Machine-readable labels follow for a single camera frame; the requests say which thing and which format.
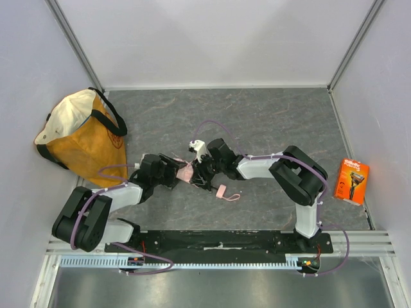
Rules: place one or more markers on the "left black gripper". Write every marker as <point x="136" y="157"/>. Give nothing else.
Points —
<point x="173" y="170"/>

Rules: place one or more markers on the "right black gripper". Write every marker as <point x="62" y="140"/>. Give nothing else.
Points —
<point x="203" y="170"/>

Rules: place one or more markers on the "pink and black folding umbrella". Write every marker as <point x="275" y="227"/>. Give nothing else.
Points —
<point x="186" y="174"/>

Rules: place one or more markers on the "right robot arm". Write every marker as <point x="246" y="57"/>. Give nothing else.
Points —
<point x="300" y="177"/>

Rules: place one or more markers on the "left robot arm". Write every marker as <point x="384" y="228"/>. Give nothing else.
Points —
<point x="83" y="222"/>

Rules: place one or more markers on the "orange razor box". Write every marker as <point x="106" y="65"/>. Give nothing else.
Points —
<point x="351" y="182"/>

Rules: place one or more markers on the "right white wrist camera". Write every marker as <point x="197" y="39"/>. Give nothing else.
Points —
<point x="199" y="148"/>

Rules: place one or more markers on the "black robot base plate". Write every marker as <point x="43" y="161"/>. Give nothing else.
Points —
<point x="226" y="246"/>

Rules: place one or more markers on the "yellow tote bag black handles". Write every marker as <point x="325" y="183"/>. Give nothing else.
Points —
<point x="85" y="134"/>

